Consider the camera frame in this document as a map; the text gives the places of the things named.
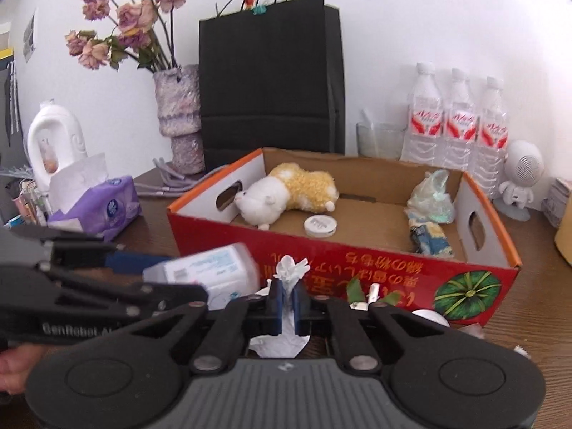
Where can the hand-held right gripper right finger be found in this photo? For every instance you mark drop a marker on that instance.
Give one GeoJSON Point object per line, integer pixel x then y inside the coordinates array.
{"type": "Point", "coordinates": [299, 306]}

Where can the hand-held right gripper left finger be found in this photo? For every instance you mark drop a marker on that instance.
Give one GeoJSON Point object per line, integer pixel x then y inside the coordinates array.
{"type": "Point", "coordinates": [275, 308]}

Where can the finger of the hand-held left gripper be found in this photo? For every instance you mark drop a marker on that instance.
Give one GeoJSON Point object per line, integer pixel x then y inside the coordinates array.
{"type": "Point", "coordinates": [170, 296]}
{"type": "Point", "coordinates": [134, 261]}

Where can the white tissue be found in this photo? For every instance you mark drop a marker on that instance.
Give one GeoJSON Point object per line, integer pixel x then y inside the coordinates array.
{"type": "Point", "coordinates": [292, 270]}

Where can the white printed wipes pack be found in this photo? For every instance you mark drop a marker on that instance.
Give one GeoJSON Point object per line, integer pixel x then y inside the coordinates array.
{"type": "Point", "coordinates": [214, 268]}

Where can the artificial strawberry with leaves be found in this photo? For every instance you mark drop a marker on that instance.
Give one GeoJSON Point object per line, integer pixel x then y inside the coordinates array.
{"type": "Point", "coordinates": [355, 288]}

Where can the red cardboard box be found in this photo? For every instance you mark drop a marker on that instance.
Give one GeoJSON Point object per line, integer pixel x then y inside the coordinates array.
{"type": "Point", "coordinates": [232, 237]}

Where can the person's left hand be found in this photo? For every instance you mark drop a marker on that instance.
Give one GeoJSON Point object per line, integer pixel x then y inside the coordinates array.
{"type": "Point", "coordinates": [13, 368]}

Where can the purple tissue pack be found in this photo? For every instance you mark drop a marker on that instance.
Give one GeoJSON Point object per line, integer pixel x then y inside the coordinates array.
{"type": "Point", "coordinates": [98, 210]}

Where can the small white round lid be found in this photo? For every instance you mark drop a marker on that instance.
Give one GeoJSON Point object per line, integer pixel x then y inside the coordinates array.
{"type": "Point", "coordinates": [319, 225]}

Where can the white and yellow plush toy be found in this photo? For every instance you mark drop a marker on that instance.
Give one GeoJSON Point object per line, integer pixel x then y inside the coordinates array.
{"type": "Point", "coordinates": [277, 192]}

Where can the colourful stationery bundle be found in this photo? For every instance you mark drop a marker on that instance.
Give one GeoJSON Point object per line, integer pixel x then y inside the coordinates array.
{"type": "Point", "coordinates": [31, 201]}

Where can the white round object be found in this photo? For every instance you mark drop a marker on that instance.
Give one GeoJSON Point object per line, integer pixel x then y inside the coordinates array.
{"type": "Point", "coordinates": [429, 317]}

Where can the blue and yellow snack packet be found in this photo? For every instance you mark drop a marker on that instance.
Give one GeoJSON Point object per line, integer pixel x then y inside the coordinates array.
{"type": "Point", "coordinates": [431, 237]}

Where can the white plastic bottle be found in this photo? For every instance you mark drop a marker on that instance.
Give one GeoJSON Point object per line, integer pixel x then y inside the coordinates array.
{"type": "Point", "coordinates": [58, 129]}

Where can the crumpled pale green plastic bag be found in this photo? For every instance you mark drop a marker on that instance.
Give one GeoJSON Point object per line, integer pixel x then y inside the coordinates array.
{"type": "Point", "coordinates": [429, 201]}

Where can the wrapped pale purple vase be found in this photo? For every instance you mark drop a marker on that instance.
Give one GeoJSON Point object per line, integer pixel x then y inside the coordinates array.
{"type": "Point", "coordinates": [178, 98]}

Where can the clear glass cup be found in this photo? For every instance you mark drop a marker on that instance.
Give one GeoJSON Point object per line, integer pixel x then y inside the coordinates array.
{"type": "Point", "coordinates": [380, 140]}

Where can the clear straw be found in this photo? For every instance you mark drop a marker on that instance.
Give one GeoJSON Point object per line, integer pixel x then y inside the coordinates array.
{"type": "Point", "coordinates": [367, 118]}

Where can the clear water bottle red label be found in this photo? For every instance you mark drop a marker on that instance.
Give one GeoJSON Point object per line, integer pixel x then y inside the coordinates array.
{"type": "Point", "coordinates": [491, 138]}
{"type": "Point", "coordinates": [460, 129]}
{"type": "Point", "coordinates": [422, 120]}

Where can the black paper bag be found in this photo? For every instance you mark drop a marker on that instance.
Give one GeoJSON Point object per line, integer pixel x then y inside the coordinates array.
{"type": "Point", "coordinates": [268, 76]}

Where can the dried pink flowers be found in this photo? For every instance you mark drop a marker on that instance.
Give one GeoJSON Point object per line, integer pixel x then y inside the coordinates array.
{"type": "Point", "coordinates": [129, 13]}

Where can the white robot-shaped speaker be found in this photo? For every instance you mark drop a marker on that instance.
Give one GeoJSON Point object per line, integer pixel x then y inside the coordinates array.
{"type": "Point", "coordinates": [525, 165]}

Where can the yellow cylindrical object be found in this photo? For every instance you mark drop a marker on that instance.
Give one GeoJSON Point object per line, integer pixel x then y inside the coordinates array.
{"type": "Point", "coordinates": [564, 241]}

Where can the white patterned box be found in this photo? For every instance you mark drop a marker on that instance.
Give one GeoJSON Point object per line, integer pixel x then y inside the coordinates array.
{"type": "Point", "coordinates": [556, 201]}

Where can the colourful clip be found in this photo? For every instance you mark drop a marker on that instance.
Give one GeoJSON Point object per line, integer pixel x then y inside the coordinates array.
{"type": "Point", "coordinates": [255, 4]}

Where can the grey wall paper sheet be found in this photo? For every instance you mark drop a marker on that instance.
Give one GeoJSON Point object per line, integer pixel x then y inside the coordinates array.
{"type": "Point", "coordinates": [29, 35]}

